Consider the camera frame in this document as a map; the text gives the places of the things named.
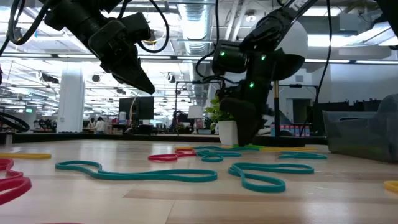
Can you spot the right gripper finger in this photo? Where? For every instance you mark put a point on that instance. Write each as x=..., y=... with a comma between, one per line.
x=245, y=124

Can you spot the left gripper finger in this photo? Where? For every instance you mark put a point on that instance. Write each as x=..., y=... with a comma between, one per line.
x=130, y=71

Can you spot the green rubber band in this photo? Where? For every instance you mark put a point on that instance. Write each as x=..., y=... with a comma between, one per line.
x=252, y=146

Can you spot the red rubber band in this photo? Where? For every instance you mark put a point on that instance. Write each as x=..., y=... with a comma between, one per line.
x=152, y=158
x=18, y=186

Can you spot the long teal rubber band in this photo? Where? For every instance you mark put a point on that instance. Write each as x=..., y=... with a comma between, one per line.
x=140, y=176

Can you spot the clear plastic bin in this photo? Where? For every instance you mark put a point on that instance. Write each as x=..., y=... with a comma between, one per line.
x=357, y=140

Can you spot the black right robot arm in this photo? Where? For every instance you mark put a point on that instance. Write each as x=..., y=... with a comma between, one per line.
x=273, y=28

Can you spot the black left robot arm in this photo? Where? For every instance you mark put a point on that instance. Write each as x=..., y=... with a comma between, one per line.
x=71, y=15

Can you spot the small potted green plant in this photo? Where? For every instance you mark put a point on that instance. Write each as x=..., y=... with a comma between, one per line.
x=228, y=133

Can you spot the black monitor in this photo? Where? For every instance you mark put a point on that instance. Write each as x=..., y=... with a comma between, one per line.
x=143, y=107

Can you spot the row of colourful boxes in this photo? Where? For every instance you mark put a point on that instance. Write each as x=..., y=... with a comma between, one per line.
x=292, y=130

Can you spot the small white shade lamp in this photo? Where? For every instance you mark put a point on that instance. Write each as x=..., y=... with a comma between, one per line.
x=195, y=112

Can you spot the black metal rack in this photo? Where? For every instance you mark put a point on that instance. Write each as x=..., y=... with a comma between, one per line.
x=176, y=105

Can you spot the person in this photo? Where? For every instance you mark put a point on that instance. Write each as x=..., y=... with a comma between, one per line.
x=91, y=124
x=100, y=126

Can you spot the white column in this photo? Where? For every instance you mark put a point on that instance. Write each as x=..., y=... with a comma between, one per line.
x=71, y=102

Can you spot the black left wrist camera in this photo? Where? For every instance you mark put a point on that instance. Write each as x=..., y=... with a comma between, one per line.
x=136, y=28

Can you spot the silver ventilation duct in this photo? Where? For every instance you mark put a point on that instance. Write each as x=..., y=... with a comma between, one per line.
x=196, y=31

